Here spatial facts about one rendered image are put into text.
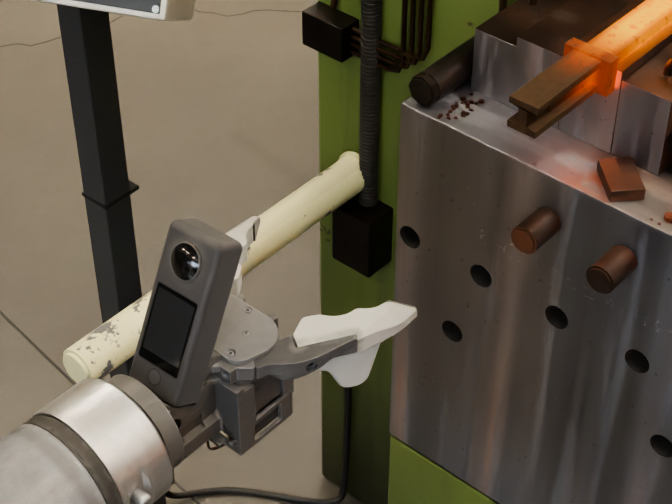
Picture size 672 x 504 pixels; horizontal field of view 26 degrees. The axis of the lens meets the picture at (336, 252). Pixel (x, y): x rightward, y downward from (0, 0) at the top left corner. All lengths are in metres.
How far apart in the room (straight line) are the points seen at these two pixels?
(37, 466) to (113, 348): 0.63
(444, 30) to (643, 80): 0.36
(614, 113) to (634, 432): 0.30
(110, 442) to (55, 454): 0.03
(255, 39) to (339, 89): 1.43
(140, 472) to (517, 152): 0.52
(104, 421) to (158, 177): 1.87
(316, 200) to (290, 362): 0.73
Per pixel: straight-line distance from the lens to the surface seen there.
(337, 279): 1.89
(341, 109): 1.71
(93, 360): 1.49
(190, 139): 2.84
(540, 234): 1.25
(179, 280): 0.92
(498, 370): 1.44
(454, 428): 1.54
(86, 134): 1.68
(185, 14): 1.42
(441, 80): 1.31
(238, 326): 0.97
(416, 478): 1.64
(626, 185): 1.24
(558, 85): 1.19
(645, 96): 1.24
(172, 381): 0.93
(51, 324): 2.47
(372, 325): 0.97
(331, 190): 1.67
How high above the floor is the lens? 1.68
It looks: 41 degrees down
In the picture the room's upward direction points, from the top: straight up
